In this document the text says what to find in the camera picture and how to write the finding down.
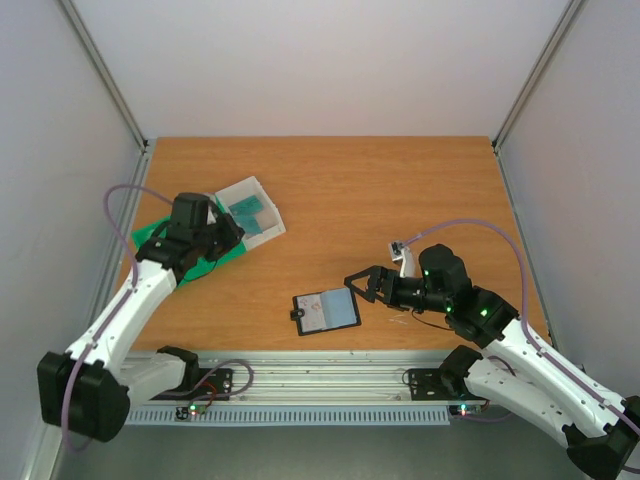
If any black card holder wallet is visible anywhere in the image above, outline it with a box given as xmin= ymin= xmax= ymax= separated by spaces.
xmin=290 ymin=288 xmax=362 ymax=336

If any white cherry blossom VIP card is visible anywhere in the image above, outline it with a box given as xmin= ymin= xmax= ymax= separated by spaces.
xmin=298 ymin=294 xmax=326 ymax=333

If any teal card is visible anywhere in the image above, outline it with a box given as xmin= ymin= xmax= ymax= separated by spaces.
xmin=229 ymin=195 xmax=264 ymax=216
xmin=236 ymin=214 xmax=263 ymax=237

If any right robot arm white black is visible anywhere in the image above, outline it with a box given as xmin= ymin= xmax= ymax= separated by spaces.
xmin=344 ymin=244 xmax=639 ymax=479

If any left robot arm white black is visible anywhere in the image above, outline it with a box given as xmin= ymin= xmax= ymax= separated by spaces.
xmin=37 ymin=192 xmax=245 ymax=442

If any teal card in white bin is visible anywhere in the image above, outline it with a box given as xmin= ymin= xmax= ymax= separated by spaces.
xmin=229 ymin=195 xmax=264 ymax=216

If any green plastic sorting bin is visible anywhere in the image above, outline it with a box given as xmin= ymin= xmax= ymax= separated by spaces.
xmin=135 ymin=192 xmax=245 ymax=285

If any right small circuit board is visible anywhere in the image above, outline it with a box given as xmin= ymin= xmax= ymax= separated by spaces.
xmin=449 ymin=403 xmax=488 ymax=417

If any small circuit board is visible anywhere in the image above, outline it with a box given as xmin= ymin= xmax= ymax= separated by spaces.
xmin=449 ymin=403 xmax=488 ymax=417
xmin=174 ymin=404 xmax=208 ymax=421

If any left small circuit board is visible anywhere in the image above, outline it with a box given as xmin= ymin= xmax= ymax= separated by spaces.
xmin=174 ymin=404 xmax=208 ymax=421

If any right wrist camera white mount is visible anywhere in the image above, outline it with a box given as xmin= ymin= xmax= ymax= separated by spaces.
xmin=388 ymin=241 xmax=416 ymax=278

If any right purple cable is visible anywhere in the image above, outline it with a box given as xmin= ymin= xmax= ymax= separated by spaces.
xmin=402 ymin=218 xmax=640 ymax=436

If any purple cable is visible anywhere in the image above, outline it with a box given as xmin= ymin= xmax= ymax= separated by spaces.
xmin=62 ymin=184 xmax=254 ymax=454
xmin=402 ymin=218 xmax=640 ymax=436

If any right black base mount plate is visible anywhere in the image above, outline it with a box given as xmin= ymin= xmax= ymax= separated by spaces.
xmin=402 ymin=368 xmax=485 ymax=403

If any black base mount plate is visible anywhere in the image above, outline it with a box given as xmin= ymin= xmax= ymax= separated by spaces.
xmin=402 ymin=368 xmax=485 ymax=403
xmin=152 ymin=368 xmax=233 ymax=401

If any grey slotted cable duct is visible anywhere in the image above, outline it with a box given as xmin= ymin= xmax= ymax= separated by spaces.
xmin=126 ymin=405 xmax=450 ymax=428

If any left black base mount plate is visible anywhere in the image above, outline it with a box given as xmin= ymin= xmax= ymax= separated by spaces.
xmin=152 ymin=368 xmax=233 ymax=401

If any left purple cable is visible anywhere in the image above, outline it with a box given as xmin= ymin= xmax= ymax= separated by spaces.
xmin=62 ymin=184 xmax=254 ymax=454

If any aluminium rail front frame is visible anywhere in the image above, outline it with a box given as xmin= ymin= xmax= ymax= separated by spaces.
xmin=119 ymin=349 xmax=596 ymax=409

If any left aluminium frame post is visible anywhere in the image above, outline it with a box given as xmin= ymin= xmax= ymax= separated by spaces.
xmin=56 ymin=0 xmax=148 ymax=152

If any aluminium frame post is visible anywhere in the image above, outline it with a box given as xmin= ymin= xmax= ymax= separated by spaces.
xmin=56 ymin=0 xmax=148 ymax=152
xmin=490 ymin=0 xmax=586 ymax=154

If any right aluminium frame post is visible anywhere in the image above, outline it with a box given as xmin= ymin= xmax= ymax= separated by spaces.
xmin=490 ymin=0 xmax=586 ymax=154

